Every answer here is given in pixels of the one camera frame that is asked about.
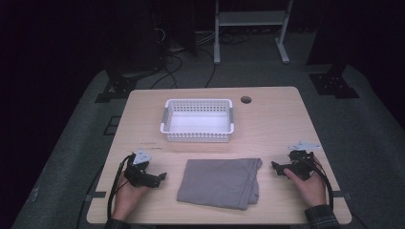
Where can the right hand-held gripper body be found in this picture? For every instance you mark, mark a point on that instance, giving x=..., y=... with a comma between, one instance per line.
x=301, y=163

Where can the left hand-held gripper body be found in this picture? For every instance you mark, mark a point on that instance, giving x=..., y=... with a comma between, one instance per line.
x=140, y=176

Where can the grey cloth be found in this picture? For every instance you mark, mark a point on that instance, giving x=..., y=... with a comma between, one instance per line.
x=219, y=183

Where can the white plastic basket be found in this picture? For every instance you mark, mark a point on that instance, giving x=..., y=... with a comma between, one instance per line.
x=197, y=124

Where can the person's left hand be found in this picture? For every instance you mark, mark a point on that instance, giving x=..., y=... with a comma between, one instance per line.
x=127, y=198

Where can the person's right hand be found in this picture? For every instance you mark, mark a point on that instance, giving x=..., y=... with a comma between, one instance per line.
x=310, y=191

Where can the grey tape strip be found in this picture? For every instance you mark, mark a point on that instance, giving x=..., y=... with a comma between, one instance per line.
x=97, y=194
x=342, y=194

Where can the black stand with crossed feet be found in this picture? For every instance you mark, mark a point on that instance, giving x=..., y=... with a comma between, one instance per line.
x=119, y=86

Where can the white metal stand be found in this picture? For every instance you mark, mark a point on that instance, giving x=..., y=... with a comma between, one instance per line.
x=251, y=18

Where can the black stand base plate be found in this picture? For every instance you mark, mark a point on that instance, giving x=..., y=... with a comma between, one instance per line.
x=332, y=84

